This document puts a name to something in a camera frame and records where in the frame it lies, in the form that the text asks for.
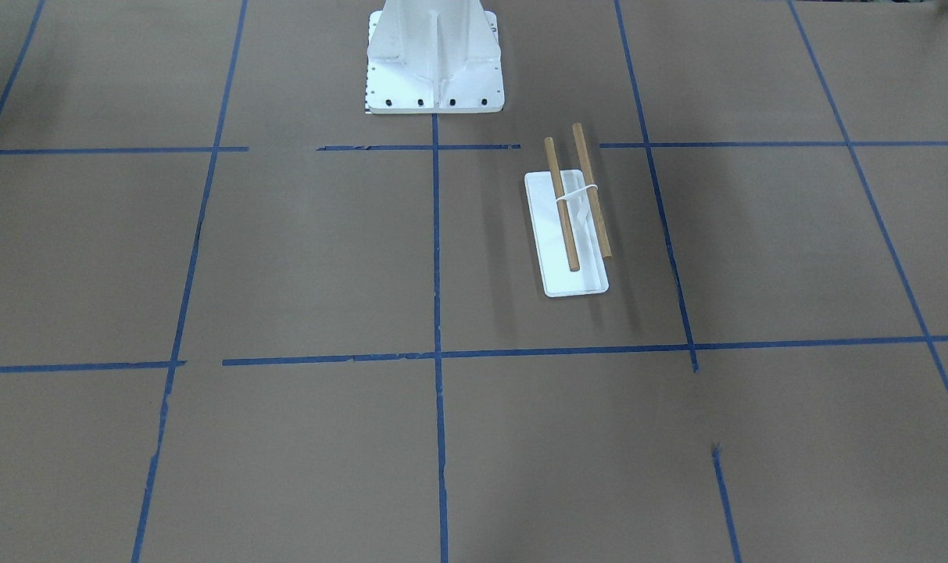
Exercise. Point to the white camera mast pedestal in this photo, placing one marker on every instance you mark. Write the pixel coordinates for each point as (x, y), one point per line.
(426, 57)

